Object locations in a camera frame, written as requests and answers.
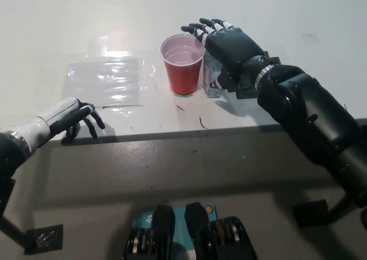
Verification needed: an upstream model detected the clear plastic sheet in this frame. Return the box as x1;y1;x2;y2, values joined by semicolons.
60;57;144;111

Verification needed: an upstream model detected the red plastic cup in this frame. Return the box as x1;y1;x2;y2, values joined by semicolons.
159;33;206;96

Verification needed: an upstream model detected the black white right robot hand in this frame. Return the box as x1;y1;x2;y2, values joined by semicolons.
181;18;266;90

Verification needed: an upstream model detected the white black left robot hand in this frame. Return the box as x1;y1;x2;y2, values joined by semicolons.
11;97;106;152

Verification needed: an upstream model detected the clear soap pump bottle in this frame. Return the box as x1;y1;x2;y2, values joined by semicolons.
202;54;225;99

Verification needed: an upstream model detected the large black tape patch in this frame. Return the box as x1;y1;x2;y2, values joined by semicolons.
222;51;282;101

